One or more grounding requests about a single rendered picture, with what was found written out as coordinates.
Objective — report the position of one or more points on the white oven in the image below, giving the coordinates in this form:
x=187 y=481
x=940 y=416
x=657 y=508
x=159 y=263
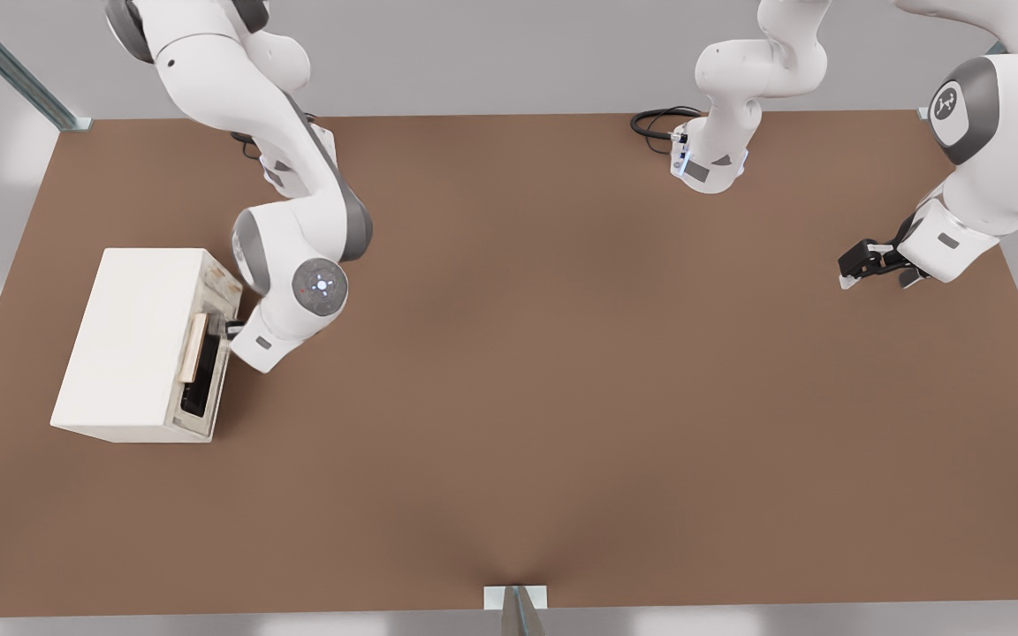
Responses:
x=129 y=344

